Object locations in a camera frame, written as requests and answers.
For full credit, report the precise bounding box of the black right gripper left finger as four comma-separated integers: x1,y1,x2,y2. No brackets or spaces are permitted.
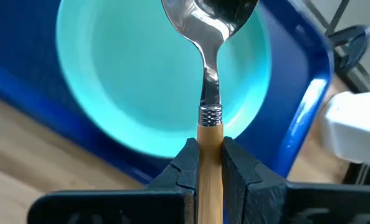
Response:
27,137,201,224

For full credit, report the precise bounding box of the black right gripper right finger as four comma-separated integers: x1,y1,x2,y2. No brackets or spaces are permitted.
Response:
222,136,370,224

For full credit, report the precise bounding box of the spoon with bamboo handle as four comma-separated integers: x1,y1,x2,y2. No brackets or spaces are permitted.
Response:
161,0,260,224

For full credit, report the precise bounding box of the mint green round plate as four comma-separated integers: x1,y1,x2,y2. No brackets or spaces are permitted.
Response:
55,0,272,159

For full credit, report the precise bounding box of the blue plastic tray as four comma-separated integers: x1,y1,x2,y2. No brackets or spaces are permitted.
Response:
0,0,334,186

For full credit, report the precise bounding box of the white hexagonal plant pot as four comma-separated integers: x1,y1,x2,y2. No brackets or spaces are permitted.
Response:
320,90,370,171

